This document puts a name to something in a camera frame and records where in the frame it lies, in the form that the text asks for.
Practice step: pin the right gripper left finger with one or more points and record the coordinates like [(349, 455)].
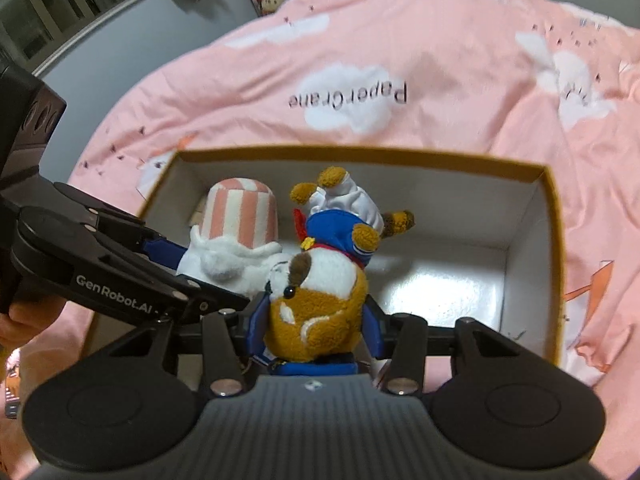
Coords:
[(256, 317)]

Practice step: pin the orange cardboard box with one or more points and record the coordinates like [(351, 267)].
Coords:
[(486, 244)]

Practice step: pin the metal rail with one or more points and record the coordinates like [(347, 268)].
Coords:
[(52, 53)]

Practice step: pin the person's left hand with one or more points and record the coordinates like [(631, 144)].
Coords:
[(29, 315)]

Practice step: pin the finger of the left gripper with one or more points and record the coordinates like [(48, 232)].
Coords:
[(164, 253)]

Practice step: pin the white bunny popcorn plush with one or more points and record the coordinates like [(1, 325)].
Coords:
[(235, 244)]

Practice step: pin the brown sailor plush toy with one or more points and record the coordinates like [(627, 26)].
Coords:
[(316, 298)]

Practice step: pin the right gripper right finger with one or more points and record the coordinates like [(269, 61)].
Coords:
[(377, 330)]

